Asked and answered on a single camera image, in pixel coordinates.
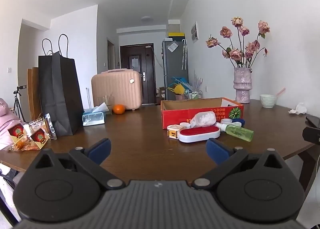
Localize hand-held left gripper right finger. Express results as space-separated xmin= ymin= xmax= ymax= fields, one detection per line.
xmin=191 ymin=138 xmax=292 ymax=190

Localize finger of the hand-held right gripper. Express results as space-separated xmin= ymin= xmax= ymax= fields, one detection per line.
xmin=302 ymin=126 xmax=320 ymax=145

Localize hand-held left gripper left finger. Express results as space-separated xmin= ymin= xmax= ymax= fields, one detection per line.
xmin=27 ymin=138 xmax=126 ymax=190

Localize green spray bottle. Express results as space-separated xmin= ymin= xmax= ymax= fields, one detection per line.
xmin=215 ymin=122 xmax=254 ymax=143

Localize white pill bottle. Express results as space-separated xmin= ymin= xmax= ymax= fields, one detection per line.
xmin=190 ymin=111 xmax=217 ymax=128

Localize white yellow tape measure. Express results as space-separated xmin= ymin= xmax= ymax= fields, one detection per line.
xmin=167 ymin=124 xmax=185 ymax=140

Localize red cardboard box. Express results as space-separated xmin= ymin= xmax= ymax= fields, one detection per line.
xmin=160 ymin=97 xmax=244 ymax=130

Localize crumpled white tissue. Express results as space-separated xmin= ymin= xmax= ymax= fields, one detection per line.
xmin=288 ymin=102 xmax=307 ymax=115

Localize blue tissue pack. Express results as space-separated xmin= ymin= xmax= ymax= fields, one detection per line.
xmin=82 ymin=102 xmax=109 ymax=127

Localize clear glass cup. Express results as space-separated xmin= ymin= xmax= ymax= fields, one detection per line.
xmin=97 ymin=95 xmax=113 ymax=115

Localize silver foil packet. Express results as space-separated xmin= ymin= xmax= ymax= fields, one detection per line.
xmin=43 ymin=113 xmax=58 ymax=141

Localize white ceramic bowl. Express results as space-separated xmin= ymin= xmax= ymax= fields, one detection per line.
xmin=259 ymin=94 xmax=278 ymax=108

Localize pink suitcase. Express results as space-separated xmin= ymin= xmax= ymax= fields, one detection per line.
xmin=91 ymin=69 xmax=143 ymax=111

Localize yellow red snack packet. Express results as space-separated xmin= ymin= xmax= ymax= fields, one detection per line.
xmin=7 ymin=121 xmax=32 ymax=151
xmin=28 ymin=114 xmax=52 ymax=150

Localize pink ribbed vase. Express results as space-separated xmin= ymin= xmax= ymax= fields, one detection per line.
xmin=233 ymin=67 xmax=253 ymax=104

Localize black paper bag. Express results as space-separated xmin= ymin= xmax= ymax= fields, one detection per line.
xmin=38 ymin=34 xmax=84 ymax=137

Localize dried lavender bunch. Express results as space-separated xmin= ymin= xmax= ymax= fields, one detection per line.
xmin=188 ymin=70 xmax=204 ymax=92

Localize blue and yellow bags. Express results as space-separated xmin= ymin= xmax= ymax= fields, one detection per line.
xmin=167 ymin=76 xmax=189 ymax=96

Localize dark brown door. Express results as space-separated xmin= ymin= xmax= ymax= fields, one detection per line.
xmin=120 ymin=43 xmax=157 ymax=106

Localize grey refrigerator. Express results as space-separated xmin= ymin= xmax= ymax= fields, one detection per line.
xmin=162 ymin=39 xmax=189 ymax=101

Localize pink cloth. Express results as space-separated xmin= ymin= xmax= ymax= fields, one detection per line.
xmin=0 ymin=98 xmax=23 ymax=151

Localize dried pink roses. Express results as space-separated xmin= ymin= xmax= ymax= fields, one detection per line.
xmin=206 ymin=16 xmax=271 ymax=69

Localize hanging folded umbrella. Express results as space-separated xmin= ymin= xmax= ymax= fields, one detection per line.
xmin=181 ymin=39 xmax=188 ymax=71

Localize yellow box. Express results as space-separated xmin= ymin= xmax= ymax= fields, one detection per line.
xmin=168 ymin=32 xmax=186 ymax=41

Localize white box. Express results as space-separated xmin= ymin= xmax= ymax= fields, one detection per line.
xmin=168 ymin=19 xmax=181 ymax=33

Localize wire storage rack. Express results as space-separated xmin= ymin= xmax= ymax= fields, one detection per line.
xmin=186 ymin=89 xmax=203 ymax=99

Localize black camera tripod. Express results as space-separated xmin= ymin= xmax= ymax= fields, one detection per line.
xmin=13 ymin=85 xmax=27 ymax=122

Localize white wall panel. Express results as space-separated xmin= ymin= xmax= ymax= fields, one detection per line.
xmin=191 ymin=21 xmax=199 ymax=44

